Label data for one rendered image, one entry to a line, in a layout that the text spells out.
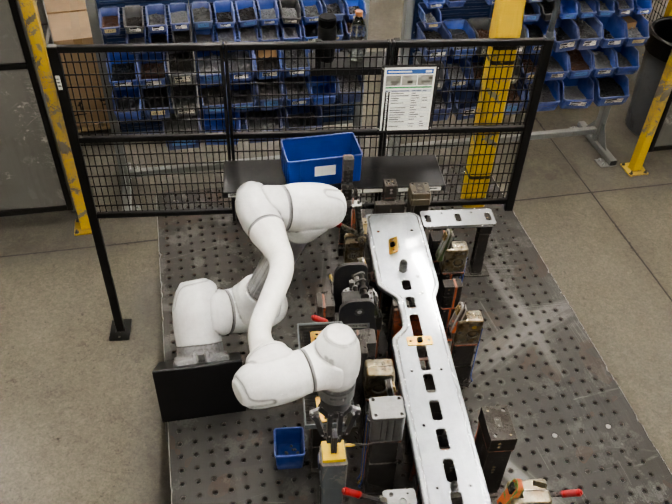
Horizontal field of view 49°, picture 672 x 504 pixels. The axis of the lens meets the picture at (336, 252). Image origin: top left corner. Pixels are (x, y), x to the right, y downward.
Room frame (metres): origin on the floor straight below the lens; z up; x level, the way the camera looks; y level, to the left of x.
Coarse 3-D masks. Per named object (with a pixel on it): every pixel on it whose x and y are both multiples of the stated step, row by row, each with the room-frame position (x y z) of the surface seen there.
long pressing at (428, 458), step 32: (384, 224) 2.20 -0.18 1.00; (416, 224) 2.21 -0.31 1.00; (384, 256) 2.02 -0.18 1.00; (416, 256) 2.03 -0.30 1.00; (384, 288) 1.85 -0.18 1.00; (416, 288) 1.86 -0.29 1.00; (416, 352) 1.57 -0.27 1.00; (448, 352) 1.58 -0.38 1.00; (416, 384) 1.44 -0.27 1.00; (448, 384) 1.44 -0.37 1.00; (416, 416) 1.32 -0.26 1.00; (448, 416) 1.32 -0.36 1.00; (416, 448) 1.21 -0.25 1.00; (480, 480) 1.12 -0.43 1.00
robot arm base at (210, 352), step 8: (208, 344) 1.60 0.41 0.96; (216, 344) 1.61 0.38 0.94; (184, 352) 1.58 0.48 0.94; (192, 352) 1.57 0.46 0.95; (200, 352) 1.56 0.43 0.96; (208, 352) 1.58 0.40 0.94; (216, 352) 1.59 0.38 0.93; (224, 352) 1.61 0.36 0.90; (176, 360) 1.55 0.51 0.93; (184, 360) 1.54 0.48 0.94; (192, 360) 1.55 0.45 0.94; (200, 360) 1.55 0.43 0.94; (208, 360) 1.55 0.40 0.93; (216, 360) 1.56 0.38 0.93
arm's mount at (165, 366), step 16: (160, 368) 1.51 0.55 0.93; (176, 368) 1.48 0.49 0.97; (192, 368) 1.49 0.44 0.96; (208, 368) 1.50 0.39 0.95; (224, 368) 1.51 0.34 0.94; (160, 384) 1.47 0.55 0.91; (176, 384) 1.48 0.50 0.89; (192, 384) 1.49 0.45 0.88; (208, 384) 1.50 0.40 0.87; (224, 384) 1.51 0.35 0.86; (160, 400) 1.47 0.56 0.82; (176, 400) 1.48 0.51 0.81; (192, 400) 1.49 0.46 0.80; (208, 400) 1.50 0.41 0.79; (224, 400) 1.51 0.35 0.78; (176, 416) 1.48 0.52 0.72; (192, 416) 1.49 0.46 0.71
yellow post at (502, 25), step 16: (496, 0) 2.78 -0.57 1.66; (512, 0) 2.71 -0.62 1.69; (496, 16) 2.75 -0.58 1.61; (512, 16) 2.72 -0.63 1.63; (496, 32) 2.72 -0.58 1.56; (512, 32) 2.72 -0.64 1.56; (496, 48) 2.71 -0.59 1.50; (512, 64) 2.72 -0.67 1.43; (496, 80) 2.71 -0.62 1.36; (480, 96) 2.76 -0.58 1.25; (480, 160) 2.71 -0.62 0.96; (464, 176) 2.78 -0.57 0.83; (464, 192) 2.74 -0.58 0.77
